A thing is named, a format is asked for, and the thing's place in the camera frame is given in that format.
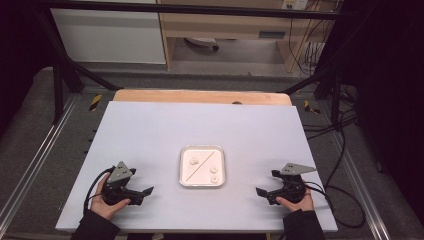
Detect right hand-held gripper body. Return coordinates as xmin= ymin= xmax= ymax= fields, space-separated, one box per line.
xmin=265 ymin=162 xmax=317 ymax=206

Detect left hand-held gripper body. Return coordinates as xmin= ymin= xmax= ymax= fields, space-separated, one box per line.
xmin=100 ymin=161 xmax=145 ymax=206

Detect white square tray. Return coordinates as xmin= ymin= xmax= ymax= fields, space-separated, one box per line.
xmin=178 ymin=144 xmax=227 ymax=188

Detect thin wooden skewer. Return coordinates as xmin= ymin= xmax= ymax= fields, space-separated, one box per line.
xmin=185 ymin=151 xmax=216 ymax=183

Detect person's right hand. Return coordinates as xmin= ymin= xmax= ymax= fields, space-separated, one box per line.
xmin=275 ymin=185 xmax=315 ymax=213

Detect person's left hand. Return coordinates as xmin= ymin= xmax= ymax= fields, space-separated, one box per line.
xmin=90 ymin=173 xmax=132 ymax=221

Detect wooden table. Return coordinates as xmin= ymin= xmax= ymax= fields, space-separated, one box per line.
xmin=112 ymin=88 xmax=293 ymax=107

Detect white cabinet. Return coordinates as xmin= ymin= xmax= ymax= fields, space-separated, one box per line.
xmin=50 ymin=7 xmax=167 ymax=65

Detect office chair base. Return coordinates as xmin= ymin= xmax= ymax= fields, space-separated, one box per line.
xmin=184 ymin=36 xmax=220 ymax=52

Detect light wooden desk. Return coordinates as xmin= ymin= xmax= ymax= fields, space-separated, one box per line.
xmin=156 ymin=0 xmax=342 ymax=74

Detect white power strip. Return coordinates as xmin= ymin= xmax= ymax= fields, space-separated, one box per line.
xmin=281 ymin=0 xmax=310 ymax=11

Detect left hand-held gripper black cable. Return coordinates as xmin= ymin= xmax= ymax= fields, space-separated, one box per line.
xmin=83 ymin=166 xmax=116 ymax=215

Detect hand-held gripper black cable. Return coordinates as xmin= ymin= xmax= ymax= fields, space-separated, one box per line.
xmin=83 ymin=166 xmax=116 ymax=215
xmin=302 ymin=181 xmax=367 ymax=230

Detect right hand-held gripper black cable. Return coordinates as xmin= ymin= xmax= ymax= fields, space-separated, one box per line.
xmin=302 ymin=181 xmax=367 ymax=230

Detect aluminium floor rail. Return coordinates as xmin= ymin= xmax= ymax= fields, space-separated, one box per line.
xmin=332 ymin=132 xmax=392 ymax=240
xmin=0 ymin=94 xmax=80 ymax=222

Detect black floor cables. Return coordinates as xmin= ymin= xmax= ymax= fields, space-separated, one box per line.
xmin=301 ymin=109 xmax=360 ymax=142

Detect hanging black cables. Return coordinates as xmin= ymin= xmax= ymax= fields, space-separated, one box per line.
xmin=287 ymin=9 xmax=327 ymax=77

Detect black metal frame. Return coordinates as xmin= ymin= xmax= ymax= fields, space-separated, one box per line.
xmin=33 ymin=0 xmax=360 ymax=126

